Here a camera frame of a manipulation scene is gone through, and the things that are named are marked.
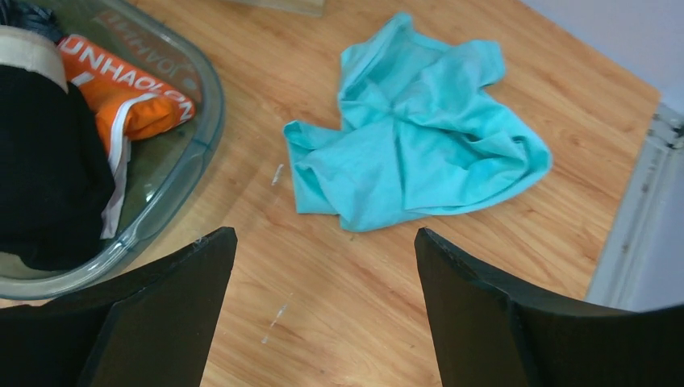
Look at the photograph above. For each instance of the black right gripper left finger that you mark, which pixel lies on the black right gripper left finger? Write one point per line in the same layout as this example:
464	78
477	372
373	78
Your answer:
152	326

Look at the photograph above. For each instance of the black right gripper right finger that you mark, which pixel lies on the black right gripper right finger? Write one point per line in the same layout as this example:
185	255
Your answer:
491	328

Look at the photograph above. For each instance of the black underwear in basket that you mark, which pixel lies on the black underwear in basket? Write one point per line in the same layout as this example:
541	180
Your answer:
55	176

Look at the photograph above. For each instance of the orange white underwear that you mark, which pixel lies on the orange white underwear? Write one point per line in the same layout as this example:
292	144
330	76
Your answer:
129	104

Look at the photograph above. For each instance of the clear plastic basket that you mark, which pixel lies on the clear plastic basket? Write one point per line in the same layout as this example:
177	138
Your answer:
164	169

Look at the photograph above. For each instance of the teal cloth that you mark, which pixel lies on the teal cloth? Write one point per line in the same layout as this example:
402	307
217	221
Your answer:
419	135

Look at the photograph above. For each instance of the aluminium frame rail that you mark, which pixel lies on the aluminium frame rail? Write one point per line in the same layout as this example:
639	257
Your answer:
641	265

